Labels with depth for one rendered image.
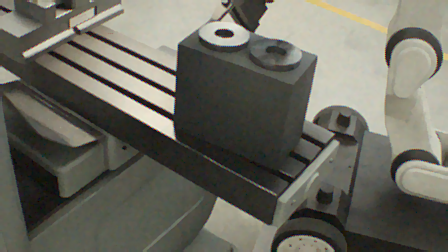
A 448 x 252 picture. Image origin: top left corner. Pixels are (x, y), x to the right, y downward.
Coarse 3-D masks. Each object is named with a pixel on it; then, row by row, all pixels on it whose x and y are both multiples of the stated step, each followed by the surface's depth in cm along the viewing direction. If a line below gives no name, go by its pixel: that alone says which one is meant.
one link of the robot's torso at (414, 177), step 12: (444, 132) 153; (444, 144) 155; (444, 156) 157; (408, 168) 143; (420, 168) 141; (432, 168) 140; (444, 168) 140; (396, 180) 146; (408, 180) 144; (420, 180) 142; (432, 180) 141; (444, 180) 140; (408, 192) 147; (420, 192) 145; (432, 192) 143; (444, 192) 142
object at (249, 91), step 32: (224, 32) 102; (192, 64) 100; (224, 64) 96; (256, 64) 95; (288, 64) 94; (192, 96) 103; (224, 96) 100; (256, 96) 96; (288, 96) 93; (192, 128) 108; (224, 128) 104; (256, 128) 100; (288, 128) 99; (256, 160) 104
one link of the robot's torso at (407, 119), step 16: (400, 48) 125; (416, 48) 123; (432, 48) 123; (400, 64) 126; (416, 64) 124; (432, 64) 124; (400, 80) 128; (416, 80) 127; (400, 96) 131; (416, 96) 130; (384, 112) 140; (400, 112) 137; (416, 112) 137; (400, 128) 141; (416, 128) 140; (432, 128) 148; (400, 144) 144; (416, 144) 142; (432, 144) 142; (400, 160) 145; (432, 160) 142
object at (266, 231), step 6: (264, 228) 164; (270, 228) 164; (276, 228) 164; (258, 234) 162; (264, 234) 162; (270, 234) 162; (258, 240) 160; (264, 240) 160; (270, 240) 161; (258, 246) 158; (264, 246) 159; (270, 246) 159
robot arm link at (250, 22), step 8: (232, 0) 118; (240, 0) 118; (248, 0) 120; (256, 0) 122; (264, 0) 123; (272, 0) 124; (240, 8) 118; (248, 8) 120; (256, 8) 123; (264, 8) 125; (232, 16) 125; (240, 16) 122; (248, 16) 121; (256, 16) 124; (240, 24) 127; (248, 24) 124; (256, 24) 125
